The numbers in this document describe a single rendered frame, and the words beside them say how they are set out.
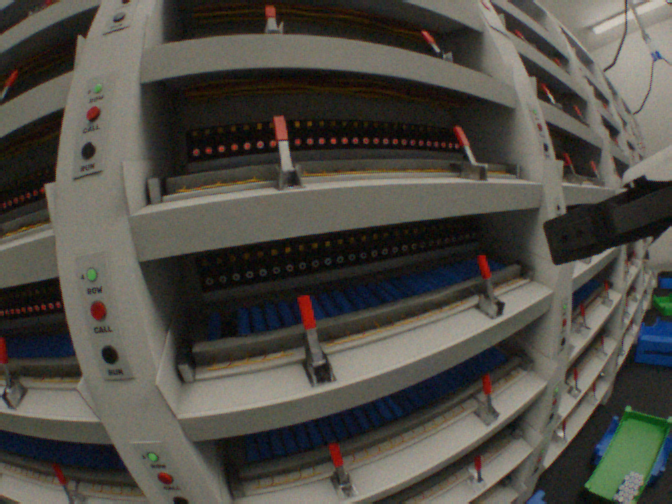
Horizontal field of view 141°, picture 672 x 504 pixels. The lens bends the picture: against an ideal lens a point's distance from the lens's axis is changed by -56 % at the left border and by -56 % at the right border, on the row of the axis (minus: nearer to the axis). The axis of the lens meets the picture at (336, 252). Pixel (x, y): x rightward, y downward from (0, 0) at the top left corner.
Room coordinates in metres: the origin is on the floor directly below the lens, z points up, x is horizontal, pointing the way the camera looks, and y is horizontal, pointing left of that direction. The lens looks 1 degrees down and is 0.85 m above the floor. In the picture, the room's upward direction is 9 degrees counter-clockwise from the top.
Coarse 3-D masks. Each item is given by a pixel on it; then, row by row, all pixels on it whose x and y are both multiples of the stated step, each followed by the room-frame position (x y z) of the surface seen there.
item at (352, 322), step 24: (456, 288) 0.39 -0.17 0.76; (480, 288) 0.41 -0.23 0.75; (360, 312) 0.34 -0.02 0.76; (384, 312) 0.34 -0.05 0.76; (408, 312) 0.36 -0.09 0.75; (240, 336) 0.30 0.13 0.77; (264, 336) 0.30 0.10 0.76; (288, 336) 0.30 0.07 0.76; (336, 336) 0.33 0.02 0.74; (360, 336) 0.32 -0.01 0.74; (216, 360) 0.28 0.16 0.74; (264, 360) 0.28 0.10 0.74
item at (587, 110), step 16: (544, 16) 0.63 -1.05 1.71; (560, 64) 0.68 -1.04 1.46; (576, 64) 0.62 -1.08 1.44; (560, 96) 0.74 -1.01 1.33; (576, 96) 0.67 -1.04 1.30; (592, 96) 0.64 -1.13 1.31; (576, 112) 0.69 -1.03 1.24; (592, 112) 0.62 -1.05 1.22; (576, 144) 0.74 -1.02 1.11; (592, 144) 0.67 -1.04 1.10; (608, 144) 0.64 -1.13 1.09; (576, 160) 0.76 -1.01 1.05; (592, 160) 0.69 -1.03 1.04; (608, 160) 0.62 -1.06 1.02; (608, 272) 0.68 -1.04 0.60; (624, 288) 0.63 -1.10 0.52; (608, 320) 0.67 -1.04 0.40; (608, 368) 0.64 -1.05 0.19
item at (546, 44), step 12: (492, 0) 0.45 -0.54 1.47; (504, 0) 0.46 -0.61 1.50; (504, 12) 0.52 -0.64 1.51; (516, 12) 0.49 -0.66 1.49; (516, 24) 0.57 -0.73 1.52; (528, 24) 0.52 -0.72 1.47; (516, 36) 0.64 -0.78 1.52; (528, 36) 0.63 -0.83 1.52; (540, 36) 0.59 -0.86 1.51; (552, 36) 0.56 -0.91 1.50; (540, 48) 0.68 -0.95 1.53; (552, 48) 0.64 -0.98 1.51; (564, 48) 0.60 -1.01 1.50
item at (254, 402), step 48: (240, 288) 0.38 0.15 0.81; (528, 288) 0.41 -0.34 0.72; (192, 336) 0.33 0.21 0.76; (432, 336) 0.32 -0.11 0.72; (480, 336) 0.32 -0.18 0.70; (192, 384) 0.25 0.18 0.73; (240, 384) 0.25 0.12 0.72; (288, 384) 0.26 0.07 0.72; (336, 384) 0.26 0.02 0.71; (384, 384) 0.28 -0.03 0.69; (192, 432) 0.21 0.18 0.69; (240, 432) 0.23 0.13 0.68
